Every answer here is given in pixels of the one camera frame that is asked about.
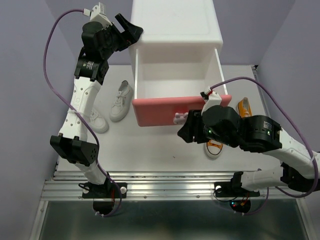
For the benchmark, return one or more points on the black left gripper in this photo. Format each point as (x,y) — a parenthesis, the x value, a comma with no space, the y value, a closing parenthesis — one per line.
(130,36)

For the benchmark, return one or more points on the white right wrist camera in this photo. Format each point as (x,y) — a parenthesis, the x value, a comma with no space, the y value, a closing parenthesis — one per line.
(211,98)

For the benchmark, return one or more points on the aluminium rail frame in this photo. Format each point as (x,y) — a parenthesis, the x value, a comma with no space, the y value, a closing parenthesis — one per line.
(170,188)

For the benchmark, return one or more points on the white sneaker near cabinet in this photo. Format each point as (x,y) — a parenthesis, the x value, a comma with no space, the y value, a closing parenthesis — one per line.
(121,104)

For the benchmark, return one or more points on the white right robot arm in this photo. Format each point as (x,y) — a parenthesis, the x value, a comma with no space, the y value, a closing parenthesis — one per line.
(299,166)

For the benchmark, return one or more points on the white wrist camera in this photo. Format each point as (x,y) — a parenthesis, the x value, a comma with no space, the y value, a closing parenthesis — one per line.
(211,98)
(98,14)

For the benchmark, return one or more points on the white shoe cabinet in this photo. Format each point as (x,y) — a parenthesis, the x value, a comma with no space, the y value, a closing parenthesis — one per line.
(181,39)

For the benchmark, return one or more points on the white sneaker near arm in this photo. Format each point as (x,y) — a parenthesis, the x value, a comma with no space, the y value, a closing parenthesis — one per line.
(97,122)

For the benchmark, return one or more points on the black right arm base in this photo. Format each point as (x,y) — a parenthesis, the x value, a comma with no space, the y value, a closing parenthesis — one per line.
(238,200)

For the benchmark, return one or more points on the pink bunny knob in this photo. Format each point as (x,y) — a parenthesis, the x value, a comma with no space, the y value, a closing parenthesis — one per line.
(180,118)

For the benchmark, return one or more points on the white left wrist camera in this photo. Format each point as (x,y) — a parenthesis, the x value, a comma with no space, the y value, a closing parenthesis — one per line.
(98,14)

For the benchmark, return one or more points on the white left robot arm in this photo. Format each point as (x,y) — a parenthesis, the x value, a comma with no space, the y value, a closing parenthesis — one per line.
(71,142)

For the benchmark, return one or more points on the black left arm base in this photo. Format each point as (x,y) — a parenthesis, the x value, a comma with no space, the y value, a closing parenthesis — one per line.
(107,197)

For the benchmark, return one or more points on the orange sneaker one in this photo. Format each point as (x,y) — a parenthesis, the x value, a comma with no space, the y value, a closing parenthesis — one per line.
(243,108)
(213,149)

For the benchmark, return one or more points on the dark pink drawer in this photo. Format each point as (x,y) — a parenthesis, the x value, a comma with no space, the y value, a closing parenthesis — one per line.
(168,81)

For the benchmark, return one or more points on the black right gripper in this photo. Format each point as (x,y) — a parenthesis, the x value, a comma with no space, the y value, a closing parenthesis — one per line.
(187,131)

